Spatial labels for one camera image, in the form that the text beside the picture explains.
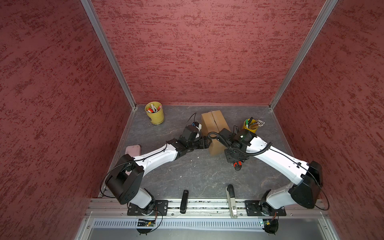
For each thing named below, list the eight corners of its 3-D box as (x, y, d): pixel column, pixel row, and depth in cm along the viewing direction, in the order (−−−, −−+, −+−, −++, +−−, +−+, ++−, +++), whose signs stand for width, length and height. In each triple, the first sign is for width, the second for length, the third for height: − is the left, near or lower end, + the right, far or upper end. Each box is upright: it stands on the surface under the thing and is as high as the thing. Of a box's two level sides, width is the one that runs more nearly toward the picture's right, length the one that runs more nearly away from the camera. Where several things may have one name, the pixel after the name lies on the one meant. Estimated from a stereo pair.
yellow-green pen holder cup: (149, 126, 109) (143, 111, 97) (151, 115, 116) (146, 101, 104) (163, 126, 110) (160, 112, 97) (165, 115, 116) (162, 101, 104)
